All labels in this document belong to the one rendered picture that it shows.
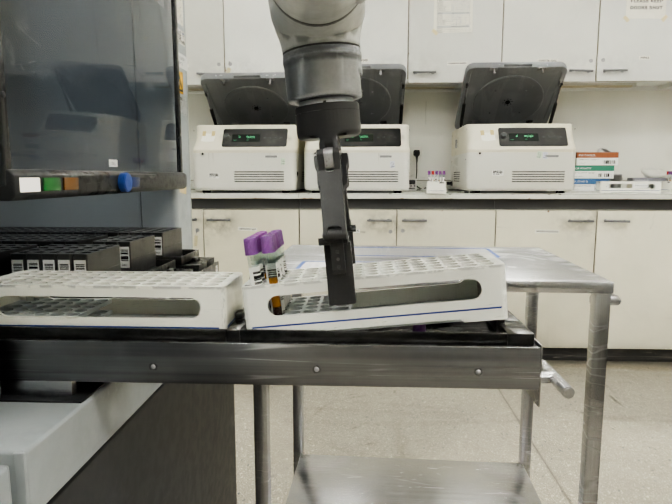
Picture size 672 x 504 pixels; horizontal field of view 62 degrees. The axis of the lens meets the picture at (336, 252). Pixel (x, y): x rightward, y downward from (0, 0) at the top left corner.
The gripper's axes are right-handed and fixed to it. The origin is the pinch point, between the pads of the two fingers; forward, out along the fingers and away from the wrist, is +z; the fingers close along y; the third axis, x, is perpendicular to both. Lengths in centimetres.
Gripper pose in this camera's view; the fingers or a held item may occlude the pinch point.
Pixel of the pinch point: (343, 276)
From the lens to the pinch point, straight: 68.0
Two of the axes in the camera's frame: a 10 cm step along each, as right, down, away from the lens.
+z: 1.0, 9.9, 1.3
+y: 0.5, -1.3, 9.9
